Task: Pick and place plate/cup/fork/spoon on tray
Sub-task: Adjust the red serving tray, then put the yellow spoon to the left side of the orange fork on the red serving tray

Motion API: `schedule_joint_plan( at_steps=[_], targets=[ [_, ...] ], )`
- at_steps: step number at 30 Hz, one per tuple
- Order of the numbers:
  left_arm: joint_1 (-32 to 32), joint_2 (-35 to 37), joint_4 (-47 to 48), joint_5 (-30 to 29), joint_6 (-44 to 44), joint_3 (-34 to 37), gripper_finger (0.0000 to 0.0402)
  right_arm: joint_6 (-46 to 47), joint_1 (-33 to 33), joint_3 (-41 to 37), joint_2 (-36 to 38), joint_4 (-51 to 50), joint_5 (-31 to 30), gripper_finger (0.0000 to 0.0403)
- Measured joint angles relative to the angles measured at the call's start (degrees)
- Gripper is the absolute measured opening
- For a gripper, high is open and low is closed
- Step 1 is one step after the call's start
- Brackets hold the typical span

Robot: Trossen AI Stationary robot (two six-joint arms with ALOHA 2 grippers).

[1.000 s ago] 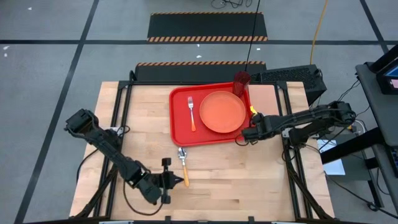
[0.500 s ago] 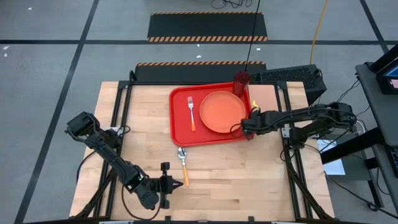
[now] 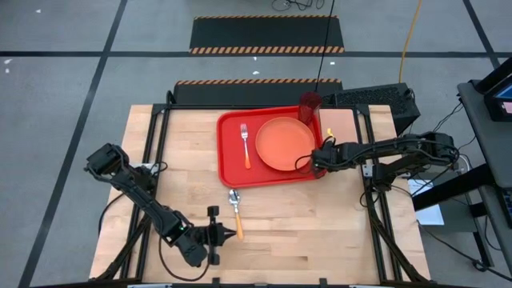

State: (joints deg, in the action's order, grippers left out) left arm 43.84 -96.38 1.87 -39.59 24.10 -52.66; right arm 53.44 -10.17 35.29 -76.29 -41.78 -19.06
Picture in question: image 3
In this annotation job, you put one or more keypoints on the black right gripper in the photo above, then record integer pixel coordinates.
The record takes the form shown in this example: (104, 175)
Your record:
(328, 156)

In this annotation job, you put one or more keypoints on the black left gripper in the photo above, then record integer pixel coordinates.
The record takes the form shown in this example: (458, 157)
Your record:
(206, 236)

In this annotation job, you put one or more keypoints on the orange plate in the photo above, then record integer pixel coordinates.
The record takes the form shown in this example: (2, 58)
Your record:
(284, 144)

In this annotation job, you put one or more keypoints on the red translucent cup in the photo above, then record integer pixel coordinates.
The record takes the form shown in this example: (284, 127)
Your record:
(310, 106)

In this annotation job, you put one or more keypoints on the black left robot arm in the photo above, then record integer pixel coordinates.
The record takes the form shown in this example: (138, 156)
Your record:
(140, 192)

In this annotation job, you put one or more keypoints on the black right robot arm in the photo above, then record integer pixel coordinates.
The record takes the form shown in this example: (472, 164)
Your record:
(400, 150)

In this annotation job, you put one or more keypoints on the red plastic tray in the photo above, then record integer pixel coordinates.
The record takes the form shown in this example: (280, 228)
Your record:
(232, 160)

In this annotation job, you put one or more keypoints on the small yellow object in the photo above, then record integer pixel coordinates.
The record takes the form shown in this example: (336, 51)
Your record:
(330, 132)

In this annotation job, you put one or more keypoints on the brown flat board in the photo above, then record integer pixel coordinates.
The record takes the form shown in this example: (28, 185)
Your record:
(340, 124)

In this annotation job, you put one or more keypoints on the black striped floor ramp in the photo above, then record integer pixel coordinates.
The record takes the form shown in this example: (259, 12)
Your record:
(256, 94)
(264, 34)

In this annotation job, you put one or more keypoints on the white paper sheet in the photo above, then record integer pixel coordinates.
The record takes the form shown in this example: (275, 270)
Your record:
(430, 212)

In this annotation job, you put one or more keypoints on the grey side desk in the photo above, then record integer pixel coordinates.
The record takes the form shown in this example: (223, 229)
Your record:
(488, 136)

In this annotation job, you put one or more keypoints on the black laptop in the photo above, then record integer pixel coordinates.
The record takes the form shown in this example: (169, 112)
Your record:
(500, 92)

